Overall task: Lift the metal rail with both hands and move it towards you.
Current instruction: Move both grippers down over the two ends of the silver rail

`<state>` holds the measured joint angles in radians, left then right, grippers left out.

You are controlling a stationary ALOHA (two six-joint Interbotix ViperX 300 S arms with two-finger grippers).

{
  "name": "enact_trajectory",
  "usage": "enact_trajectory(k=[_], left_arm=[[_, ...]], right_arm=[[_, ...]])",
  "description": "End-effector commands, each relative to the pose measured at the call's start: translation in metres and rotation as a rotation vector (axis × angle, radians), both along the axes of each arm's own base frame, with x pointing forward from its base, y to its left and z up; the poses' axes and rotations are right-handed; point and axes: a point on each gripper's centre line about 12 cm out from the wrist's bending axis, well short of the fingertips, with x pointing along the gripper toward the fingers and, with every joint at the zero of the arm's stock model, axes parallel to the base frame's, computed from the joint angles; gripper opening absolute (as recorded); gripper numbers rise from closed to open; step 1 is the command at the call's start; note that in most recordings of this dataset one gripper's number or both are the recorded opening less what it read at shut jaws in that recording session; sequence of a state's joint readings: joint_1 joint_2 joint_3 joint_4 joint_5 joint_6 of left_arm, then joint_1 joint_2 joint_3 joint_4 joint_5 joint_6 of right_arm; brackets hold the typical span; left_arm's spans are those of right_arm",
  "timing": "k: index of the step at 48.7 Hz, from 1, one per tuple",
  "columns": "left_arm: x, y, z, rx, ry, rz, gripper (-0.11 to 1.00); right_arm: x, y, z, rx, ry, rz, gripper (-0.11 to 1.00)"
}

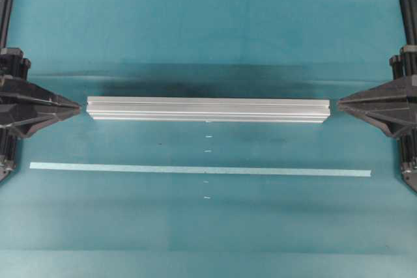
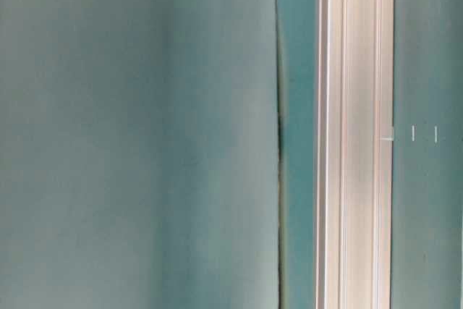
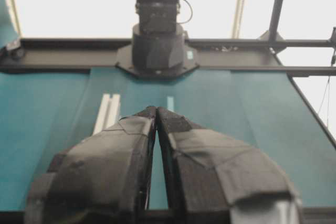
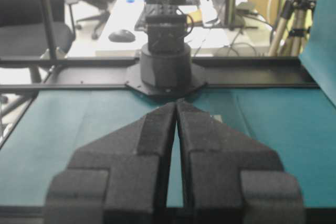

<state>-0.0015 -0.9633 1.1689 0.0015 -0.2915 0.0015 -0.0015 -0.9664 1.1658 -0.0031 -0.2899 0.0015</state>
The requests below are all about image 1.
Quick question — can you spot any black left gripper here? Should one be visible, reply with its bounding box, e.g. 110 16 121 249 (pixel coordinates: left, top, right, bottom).
1 48 81 137

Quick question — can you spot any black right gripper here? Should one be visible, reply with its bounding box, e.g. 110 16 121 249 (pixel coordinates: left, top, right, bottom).
338 45 416 137

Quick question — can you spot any silver aluminium extrusion rail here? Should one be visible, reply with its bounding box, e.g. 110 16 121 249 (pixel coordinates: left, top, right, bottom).
86 96 330 124

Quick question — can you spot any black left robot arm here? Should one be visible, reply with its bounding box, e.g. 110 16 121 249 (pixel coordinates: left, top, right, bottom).
1 0 81 180

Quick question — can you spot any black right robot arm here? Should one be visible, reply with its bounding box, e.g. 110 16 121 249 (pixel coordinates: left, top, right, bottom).
337 0 416 191

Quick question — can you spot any light blue tape strip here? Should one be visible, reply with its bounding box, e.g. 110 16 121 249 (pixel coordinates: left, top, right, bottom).
29 162 371 178

